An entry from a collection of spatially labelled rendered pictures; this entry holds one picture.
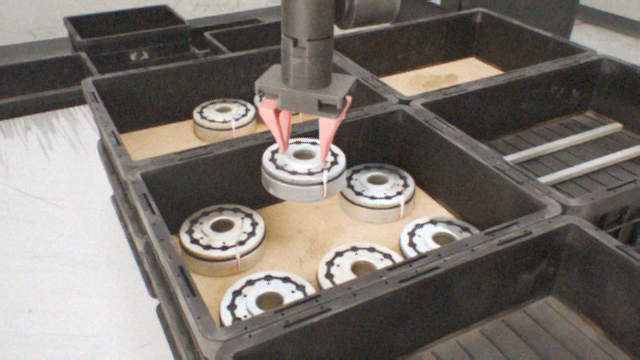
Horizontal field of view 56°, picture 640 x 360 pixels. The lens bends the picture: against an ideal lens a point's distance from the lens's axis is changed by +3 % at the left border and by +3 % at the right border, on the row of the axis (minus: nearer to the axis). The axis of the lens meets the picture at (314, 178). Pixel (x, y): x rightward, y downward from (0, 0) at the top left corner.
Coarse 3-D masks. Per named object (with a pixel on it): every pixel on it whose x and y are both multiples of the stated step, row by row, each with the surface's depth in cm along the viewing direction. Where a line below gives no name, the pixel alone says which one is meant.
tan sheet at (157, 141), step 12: (192, 120) 101; (132, 132) 97; (144, 132) 97; (156, 132) 97; (168, 132) 97; (180, 132) 97; (192, 132) 97; (132, 144) 94; (144, 144) 94; (156, 144) 94; (168, 144) 94; (180, 144) 94; (192, 144) 94; (204, 144) 94; (132, 156) 91; (144, 156) 91
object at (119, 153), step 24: (264, 48) 102; (120, 72) 93; (144, 72) 94; (96, 96) 86; (384, 96) 86; (96, 120) 83; (312, 120) 79; (120, 144) 74; (216, 144) 74; (120, 168) 71
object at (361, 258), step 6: (348, 258) 65; (354, 258) 65; (360, 258) 65; (366, 258) 65; (372, 258) 65; (378, 258) 65; (342, 264) 64; (348, 264) 64; (354, 264) 65; (372, 264) 65; (378, 264) 64; (384, 264) 64; (342, 270) 63; (348, 270) 63; (348, 276) 62; (354, 276) 62
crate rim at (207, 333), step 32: (192, 160) 71; (480, 160) 70; (160, 224) 60; (512, 224) 60; (160, 256) 58; (416, 256) 55; (192, 288) 52; (352, 288) 52; (192, 320) 49; (256, 320) 49
